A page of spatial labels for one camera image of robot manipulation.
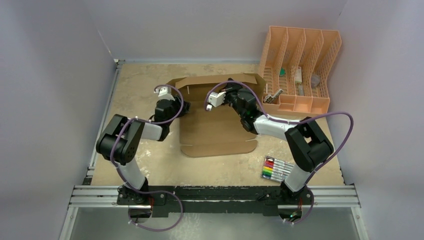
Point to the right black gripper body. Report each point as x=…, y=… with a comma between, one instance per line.
x=230, y=96

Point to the brown cardboard box sheet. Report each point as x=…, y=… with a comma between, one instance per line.
x=217, y=132

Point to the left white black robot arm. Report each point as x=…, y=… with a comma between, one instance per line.
x=119, y=141

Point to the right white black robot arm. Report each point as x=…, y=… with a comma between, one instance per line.
x=307, y=142

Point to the white paper box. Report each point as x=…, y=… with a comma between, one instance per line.
x=298, y=75

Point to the black white striped item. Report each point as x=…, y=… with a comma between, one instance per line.
x=271, y=98

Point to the green small object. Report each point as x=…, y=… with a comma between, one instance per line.
x=282, y=72

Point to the orange plastic file organizer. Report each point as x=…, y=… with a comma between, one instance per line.
x=295, y=64

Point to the clear plastic cup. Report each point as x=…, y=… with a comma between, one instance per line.
x=315, y=80

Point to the pack of coloured markers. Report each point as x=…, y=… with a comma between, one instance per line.
x=275, y=170

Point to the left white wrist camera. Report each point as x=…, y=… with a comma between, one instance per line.
x=164, y=93

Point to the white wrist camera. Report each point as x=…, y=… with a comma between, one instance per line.
x=214, y=99
x=164, y=93

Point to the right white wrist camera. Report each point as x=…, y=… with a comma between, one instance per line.
x=214, y=99

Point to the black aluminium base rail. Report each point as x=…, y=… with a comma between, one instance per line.
x=265, y=200

